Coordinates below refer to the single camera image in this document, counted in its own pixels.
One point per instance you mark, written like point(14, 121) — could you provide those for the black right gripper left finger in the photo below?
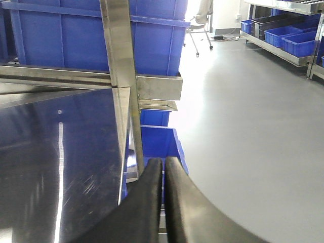
point(137, 217)

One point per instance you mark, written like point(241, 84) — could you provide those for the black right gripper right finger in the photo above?
point(191, 217)

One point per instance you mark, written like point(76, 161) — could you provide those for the blue bin under table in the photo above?
point(158, 141)

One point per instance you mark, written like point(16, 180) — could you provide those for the large blue plastic bin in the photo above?
point(70, 34)

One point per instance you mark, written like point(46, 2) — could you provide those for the blue bin on shelf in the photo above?
point(300, 45)
point(275, 36)

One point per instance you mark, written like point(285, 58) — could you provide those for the black plastic bin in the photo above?
point(260, 25)

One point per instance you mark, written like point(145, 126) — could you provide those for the gray office chair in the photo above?
point(200, 20)

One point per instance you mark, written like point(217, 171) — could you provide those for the steel shelf rack right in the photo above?
point(313, 13)

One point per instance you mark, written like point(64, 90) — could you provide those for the stainless steel rack frame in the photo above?
point(146, 92)

